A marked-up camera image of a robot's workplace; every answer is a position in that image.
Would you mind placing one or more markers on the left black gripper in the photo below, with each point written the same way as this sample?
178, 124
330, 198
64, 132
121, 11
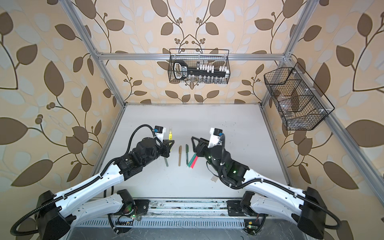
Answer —
164, 146

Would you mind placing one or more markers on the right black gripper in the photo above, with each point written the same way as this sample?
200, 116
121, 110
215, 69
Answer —
203, 144

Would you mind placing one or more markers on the dark green pen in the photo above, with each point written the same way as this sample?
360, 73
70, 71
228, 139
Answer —
187, 154

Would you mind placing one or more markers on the yellow highlighter marker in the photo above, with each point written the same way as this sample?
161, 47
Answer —
170, 134

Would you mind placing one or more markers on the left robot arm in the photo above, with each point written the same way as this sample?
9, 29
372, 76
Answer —
56, 214

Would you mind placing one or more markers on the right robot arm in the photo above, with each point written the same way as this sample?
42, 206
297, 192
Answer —
263, 196

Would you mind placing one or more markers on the pink highlighter marker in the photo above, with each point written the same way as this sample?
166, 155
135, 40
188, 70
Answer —
194, 162

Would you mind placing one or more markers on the green highlighter marker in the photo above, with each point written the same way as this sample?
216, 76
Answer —
192, 160

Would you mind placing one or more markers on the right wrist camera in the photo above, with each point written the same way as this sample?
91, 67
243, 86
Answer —
215, 138

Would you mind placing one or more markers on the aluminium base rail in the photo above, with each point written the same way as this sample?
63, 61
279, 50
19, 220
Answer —
183, 213

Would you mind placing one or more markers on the rear black wire basket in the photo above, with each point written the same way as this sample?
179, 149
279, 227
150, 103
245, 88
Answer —
217, 57

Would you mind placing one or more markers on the black wire basket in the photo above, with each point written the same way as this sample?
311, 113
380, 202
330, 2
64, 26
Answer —
300, 101
217, 57

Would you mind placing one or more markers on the black socket rail tool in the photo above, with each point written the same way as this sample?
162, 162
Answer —
181, 70

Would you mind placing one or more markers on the right black wire basket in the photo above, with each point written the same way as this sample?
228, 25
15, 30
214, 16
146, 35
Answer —
300, 101

